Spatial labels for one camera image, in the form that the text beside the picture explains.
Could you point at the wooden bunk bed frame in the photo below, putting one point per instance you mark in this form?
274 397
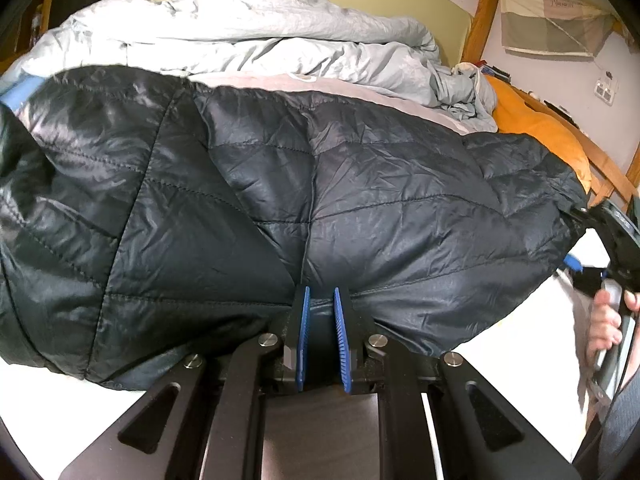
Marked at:
480 25

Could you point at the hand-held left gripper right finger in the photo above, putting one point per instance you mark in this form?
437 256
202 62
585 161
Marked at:
342 340

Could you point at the yellow pillow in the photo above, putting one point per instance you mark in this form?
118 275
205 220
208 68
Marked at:
530 120

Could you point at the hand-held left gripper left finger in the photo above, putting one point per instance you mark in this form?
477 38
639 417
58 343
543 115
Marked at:
302 340

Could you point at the person's right hand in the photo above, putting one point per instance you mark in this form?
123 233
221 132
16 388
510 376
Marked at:
602 325

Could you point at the blue pillow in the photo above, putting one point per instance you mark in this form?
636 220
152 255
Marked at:
17 94

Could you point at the white wall socket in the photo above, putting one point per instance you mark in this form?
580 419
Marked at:
606 91

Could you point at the checked hanging cloth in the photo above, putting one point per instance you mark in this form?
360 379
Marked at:
550 20

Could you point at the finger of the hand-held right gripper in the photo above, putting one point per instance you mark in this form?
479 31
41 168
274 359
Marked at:
575 263
587 214

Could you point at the black puffer jacket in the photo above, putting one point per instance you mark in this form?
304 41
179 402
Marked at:
200 185

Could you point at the grey duvet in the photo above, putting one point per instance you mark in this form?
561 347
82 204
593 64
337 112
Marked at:
250 30

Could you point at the person's grey clothing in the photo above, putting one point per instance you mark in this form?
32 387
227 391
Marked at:
622 425

